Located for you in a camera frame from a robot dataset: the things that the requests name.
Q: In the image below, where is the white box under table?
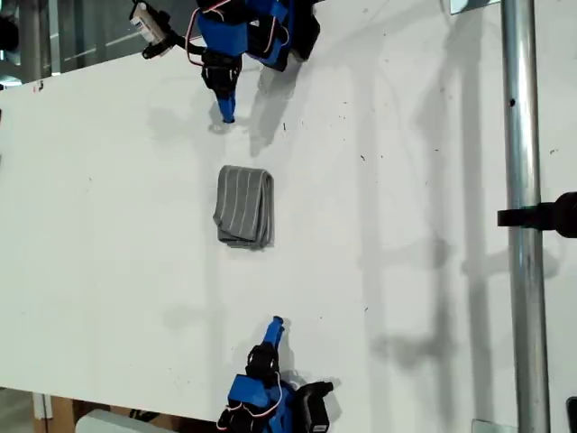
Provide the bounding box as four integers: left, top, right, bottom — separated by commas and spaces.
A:
75, 409, 175, 433

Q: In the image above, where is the wooden table leg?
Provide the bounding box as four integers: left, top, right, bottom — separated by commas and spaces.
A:
32, 393, 77, 433

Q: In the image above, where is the grey striped towel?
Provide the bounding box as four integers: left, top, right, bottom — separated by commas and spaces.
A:
212, 164, 277, 251

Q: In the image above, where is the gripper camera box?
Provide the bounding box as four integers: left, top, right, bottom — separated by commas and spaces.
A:
298, 380, 335, 433
129, 0, 187, 61

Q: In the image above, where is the steel post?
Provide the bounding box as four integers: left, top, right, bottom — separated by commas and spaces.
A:
499, 0, 552, 433

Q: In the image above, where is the black clamp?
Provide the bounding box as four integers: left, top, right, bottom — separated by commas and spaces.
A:
497, 191, 577, 240

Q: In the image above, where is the black round object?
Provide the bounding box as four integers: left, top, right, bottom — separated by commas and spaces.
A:
0, 14, 22, 51

